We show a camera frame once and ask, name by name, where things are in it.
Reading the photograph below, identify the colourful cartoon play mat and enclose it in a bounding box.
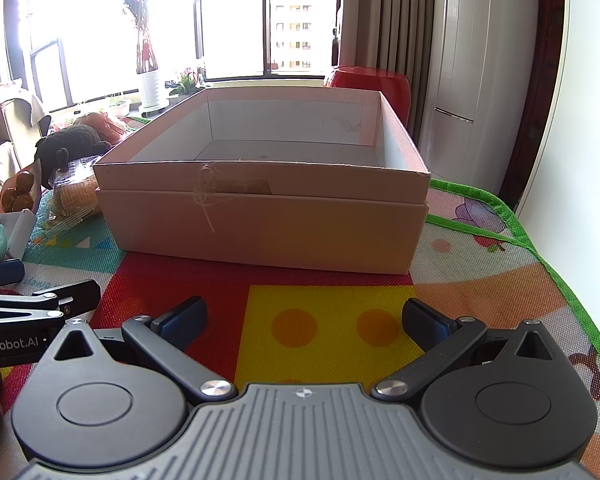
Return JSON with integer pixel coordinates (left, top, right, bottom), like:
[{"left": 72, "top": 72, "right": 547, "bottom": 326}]
[{"left": 0, "top": 116, "right": 600, "bottom": 480}]

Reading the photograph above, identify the brown pastry bag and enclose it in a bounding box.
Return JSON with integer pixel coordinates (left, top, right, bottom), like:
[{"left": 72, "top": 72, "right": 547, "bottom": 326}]
[{"left": 0, "top": 170, "right": 38, "bottom": 213}]

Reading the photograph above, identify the tall plant in white pot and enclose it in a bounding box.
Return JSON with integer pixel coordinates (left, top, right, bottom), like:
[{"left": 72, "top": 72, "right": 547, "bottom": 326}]
[{"left": 104, "top": 0, "right": 171, "bottom": 111}]

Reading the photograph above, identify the clear packet of waffle bread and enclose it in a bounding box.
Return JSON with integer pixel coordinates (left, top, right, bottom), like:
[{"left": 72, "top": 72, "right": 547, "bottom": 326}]
[{"left": 45, "top": 156, "right": 101, "bottom": 223}]

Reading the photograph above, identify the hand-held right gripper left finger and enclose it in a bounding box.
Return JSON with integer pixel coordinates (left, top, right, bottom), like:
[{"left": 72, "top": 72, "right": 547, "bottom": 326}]
[{"left": 54, "top": 296, "right": 237, "bottom": 405}]

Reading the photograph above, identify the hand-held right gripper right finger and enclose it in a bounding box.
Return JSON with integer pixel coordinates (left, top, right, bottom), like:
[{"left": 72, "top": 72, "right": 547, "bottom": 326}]
[{"left": 371, "top": 298, "right": 561, "bottom": 403}]

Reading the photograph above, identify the shallow plant bowl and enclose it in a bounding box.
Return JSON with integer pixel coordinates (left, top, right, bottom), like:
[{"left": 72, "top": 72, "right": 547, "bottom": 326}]
[{"left": 102, "top": 97, "right": 132, "bottom": 117}]

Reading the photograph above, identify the small white box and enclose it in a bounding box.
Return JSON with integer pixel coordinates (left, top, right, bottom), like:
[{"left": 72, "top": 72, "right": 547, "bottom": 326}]
[{"left": 0, "top": 209, "right": 38, "bottom": 261}]

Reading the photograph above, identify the dark wooden door frame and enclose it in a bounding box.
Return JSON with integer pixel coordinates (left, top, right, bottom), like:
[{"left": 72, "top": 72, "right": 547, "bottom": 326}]
[{"left": 500, "top": 0, "right": 573, "bottom": 206}]

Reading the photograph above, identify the grey pleated curtain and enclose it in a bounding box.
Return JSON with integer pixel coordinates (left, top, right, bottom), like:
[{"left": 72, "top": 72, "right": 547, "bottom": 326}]
[{"left": 340, "top": 0, "right": 448, "bottom": 146}]

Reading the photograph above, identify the white standing air conditioner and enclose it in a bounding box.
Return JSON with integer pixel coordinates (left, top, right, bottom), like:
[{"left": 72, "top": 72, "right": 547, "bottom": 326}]
[{"left": 420, "top": 0, "right": 556, "bottom": 196}]

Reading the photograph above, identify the pink flowering potted plant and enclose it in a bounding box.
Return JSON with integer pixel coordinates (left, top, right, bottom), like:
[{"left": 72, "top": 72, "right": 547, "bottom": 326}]
[{"left": 167, "top": 62, "right": 206, "bottom": 96}]

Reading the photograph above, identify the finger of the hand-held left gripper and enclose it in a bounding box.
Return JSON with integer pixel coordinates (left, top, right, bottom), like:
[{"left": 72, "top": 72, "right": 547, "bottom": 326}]
[
  {"left": 0, "top": 259, "right": 26, "bottom": 292},
  {"left": 0, "top": 280, "right": 102, "bottom": 322}
]

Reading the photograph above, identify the dark framed window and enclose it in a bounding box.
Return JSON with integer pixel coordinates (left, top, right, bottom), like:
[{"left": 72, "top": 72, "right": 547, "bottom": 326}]
[{"left": 10, "top": 0, "right": 343, "bottom": 111}]

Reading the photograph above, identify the orange plush toy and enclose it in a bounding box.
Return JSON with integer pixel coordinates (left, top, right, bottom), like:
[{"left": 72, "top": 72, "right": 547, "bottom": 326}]
[{"left": 72, "top": 111, "right": 131, "bottom": 146}]

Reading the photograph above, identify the black plush toy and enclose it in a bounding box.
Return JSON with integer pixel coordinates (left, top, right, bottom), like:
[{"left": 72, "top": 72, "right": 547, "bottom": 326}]
[{"left": 34, "top": 124, "right": 113, "bottom": 191}]

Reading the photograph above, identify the pink cardboard box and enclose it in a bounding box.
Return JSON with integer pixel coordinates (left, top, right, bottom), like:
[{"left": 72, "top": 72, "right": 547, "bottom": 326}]
[{"left": 92, "top": 86, "right": 432, "bottom": 276}]

